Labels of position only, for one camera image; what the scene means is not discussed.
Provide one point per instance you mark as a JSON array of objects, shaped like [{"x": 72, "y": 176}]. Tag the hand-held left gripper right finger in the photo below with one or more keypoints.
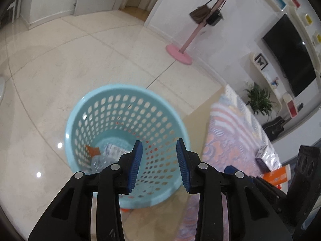
[{"x": 183, "y": 165}]

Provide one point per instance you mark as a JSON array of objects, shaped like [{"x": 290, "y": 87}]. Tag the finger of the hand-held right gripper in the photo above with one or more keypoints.
[{"x": 265, "y": 190}]

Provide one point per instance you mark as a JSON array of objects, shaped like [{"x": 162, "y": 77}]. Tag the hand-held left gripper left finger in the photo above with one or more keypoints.
[{"x": 134, "y": 165}]

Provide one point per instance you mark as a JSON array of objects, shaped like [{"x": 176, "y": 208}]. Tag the clear plastic bottle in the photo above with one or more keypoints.
[{"x": 100, "y": 162}]

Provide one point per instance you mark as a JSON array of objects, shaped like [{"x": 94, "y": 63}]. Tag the orange wrapper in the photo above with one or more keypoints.
[{"x": 92, "y": 151}]

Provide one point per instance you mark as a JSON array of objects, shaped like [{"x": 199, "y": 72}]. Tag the light blue perforated basket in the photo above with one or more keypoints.
[{"x": 112, "y": 90}]

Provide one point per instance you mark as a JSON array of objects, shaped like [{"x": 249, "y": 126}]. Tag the orange white box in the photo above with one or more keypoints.
[{"x": 275, "y": 175}]

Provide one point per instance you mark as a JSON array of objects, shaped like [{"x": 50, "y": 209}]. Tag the silver foil packet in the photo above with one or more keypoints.
[{"x": 265, "y": 158}]

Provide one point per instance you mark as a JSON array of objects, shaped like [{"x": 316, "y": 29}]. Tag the colourful patterned play mat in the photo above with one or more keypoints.
[{"x": 225, "y": 130}]

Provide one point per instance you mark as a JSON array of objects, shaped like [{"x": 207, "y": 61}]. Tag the black guitar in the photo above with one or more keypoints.
[{"x": 274, "y": 128}]

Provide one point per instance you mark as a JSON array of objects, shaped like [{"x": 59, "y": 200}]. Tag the small black remote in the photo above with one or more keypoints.
[{"x": 300, "y": 106}]

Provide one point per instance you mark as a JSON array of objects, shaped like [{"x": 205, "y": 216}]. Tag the white box shelf red inside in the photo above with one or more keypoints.
[{"x": 291, "y": 106}]

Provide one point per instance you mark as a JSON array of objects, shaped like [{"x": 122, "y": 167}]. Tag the green potted plant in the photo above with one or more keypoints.
[{"x": 260, "y": 100}]

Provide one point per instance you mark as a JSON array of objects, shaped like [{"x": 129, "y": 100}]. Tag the small figurine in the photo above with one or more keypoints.
[{"x": 275, "y": 82}]

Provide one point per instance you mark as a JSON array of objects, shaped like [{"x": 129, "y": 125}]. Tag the pink coat rack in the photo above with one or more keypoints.
[{"x": 186, "y": 44}]

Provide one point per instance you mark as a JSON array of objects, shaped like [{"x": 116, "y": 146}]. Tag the black flat television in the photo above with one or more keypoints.
[{"x": 288, "y": 52}]

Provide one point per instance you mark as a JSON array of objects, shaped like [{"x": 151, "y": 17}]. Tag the white cube shelf yellow inside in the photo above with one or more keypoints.
[
  {"x": 308, "y": 18},
  {"x": 318, "y": 38}
]

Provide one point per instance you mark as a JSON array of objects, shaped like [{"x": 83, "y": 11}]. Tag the black handbag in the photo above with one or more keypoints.
[{"x": 213, "y": 18}]

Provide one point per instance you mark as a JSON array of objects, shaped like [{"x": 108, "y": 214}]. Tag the brown handbag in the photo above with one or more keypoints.
[{"x": 199, "y": 13}]

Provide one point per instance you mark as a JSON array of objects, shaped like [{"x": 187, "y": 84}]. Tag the white cube shelf red inside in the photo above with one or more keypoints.
[{"x": 295, "y": 2}]

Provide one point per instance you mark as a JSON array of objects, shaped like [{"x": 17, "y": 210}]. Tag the white wardrobe panel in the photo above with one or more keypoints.
[{"x": 50, "y": 0}]

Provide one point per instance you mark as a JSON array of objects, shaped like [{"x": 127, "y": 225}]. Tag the white curved wall shelf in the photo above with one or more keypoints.
[{"x": 263, "y": 76}]

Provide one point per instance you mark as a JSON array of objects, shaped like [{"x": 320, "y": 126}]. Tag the black picture frame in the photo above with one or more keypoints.
[{"x": 260, "y": 61}]

